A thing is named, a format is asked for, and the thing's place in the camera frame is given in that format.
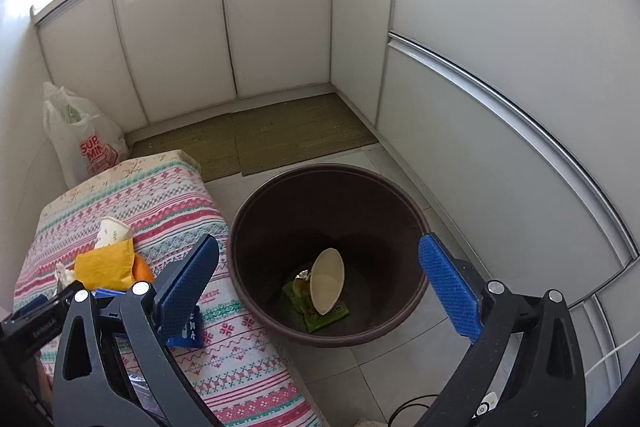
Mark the blue snack packet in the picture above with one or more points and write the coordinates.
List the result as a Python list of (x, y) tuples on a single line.
[(189, 332)]

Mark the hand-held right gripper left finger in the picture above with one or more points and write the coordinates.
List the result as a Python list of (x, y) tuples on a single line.
[(186, 287)]

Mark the small white device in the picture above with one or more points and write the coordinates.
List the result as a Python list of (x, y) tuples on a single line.
[(486, 404)]

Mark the white cabinet with drawers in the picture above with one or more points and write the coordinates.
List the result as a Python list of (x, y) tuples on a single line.
[(475, 82)]

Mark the white paper bowl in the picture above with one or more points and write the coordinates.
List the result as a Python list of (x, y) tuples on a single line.
[(325, 277)]

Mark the green snack packet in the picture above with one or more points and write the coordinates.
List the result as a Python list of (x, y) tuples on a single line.
[(320, 321)]

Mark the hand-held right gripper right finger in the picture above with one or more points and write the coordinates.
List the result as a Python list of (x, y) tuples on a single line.
[(450, 292)]

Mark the white plastic shopping bag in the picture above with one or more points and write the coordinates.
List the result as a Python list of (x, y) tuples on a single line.
[(85, 142)]

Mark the silver foil wrapper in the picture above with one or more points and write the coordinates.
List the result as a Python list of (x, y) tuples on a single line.
[(289, 276)]

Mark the yellow paper packet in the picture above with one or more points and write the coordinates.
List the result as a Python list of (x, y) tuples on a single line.
[(105, 267)]

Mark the white paper cup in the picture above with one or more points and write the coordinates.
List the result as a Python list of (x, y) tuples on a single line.
[(114, 233)]

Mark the patterned striped tablecloth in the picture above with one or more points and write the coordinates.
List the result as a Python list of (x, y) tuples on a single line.
[(165, 202)]

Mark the orange wrapper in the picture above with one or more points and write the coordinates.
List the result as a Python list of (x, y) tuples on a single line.
[(144, 272)]

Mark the brown round trash bin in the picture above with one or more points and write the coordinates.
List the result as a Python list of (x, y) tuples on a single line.
[(260, 227)]

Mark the white kitchen cabinet run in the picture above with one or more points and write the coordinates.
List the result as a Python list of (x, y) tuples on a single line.
[(200, 32)]

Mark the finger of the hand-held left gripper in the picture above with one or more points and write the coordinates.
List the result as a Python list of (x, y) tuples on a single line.
[(111, 293)]

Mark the olive woven floor mat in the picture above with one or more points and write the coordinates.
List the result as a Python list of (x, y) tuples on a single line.
[(300, 132), (195, 147)]

